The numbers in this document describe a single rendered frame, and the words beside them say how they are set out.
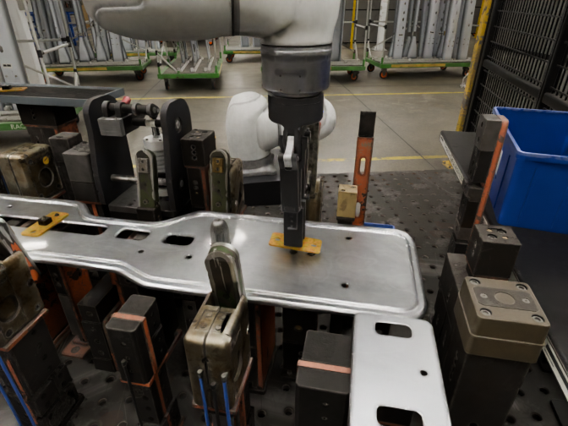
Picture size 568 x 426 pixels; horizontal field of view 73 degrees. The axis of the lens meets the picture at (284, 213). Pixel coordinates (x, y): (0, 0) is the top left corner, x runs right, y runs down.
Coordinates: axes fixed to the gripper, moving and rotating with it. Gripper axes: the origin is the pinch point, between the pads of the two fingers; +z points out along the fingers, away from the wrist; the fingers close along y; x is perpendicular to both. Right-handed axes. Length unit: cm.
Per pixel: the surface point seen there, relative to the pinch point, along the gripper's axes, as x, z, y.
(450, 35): 163, 27, -793
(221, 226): -12.0, 1.5, 1.0
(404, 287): 17.2, 5.8, 5.7
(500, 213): 33.5, 0.9, -11.1
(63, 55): -523, 51, -600
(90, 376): -40, 35, 8
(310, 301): 4.2, 6.1, 10.9
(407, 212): 28, 35, -74
